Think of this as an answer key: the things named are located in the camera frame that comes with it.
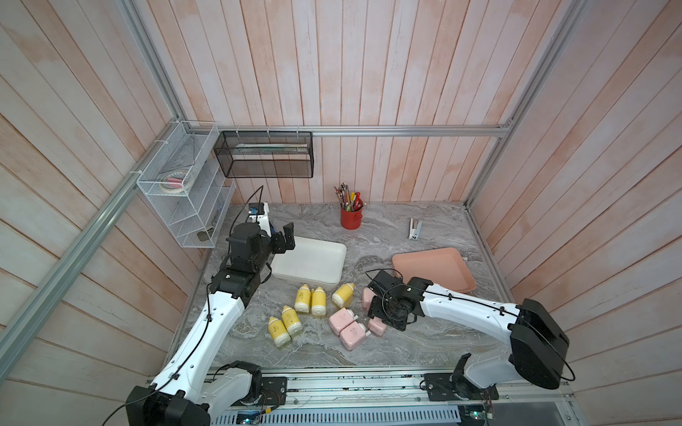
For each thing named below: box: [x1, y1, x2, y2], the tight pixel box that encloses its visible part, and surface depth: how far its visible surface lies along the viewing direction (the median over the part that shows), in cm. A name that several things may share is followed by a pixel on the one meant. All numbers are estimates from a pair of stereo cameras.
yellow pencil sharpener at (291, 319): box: [281, 305, 302, 335], surface depth 81 cm
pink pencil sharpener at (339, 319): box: [328, 307, 359, 337], surface depth 81 cm
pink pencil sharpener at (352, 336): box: [338, 321, 366, 351], surface depth 79 cm
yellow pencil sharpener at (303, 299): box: [293, 283, 311, 314], surface depth 85 cm
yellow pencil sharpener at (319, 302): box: [311, 285, 327, 316], surface depth 85 cm
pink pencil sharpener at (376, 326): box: [367, 315, 388, 337], surface depth 80 cm
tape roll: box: [159, 169, 196, 194], surface depth 75 cm
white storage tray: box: [270, 236, 348, 285], surface depth 103 cm
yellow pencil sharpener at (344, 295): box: [332, 282, 357, 308], surface depth 87 cm
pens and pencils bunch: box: [333, 181, 365, 213], surface depth 105 cm
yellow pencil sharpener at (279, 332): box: [267, 315, 292, 348], surface depth 79 cm
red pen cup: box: [340, 206, 364, 231], surface depth 109 cm
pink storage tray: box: [392, 248, 477, 293], surface depth 104 cm
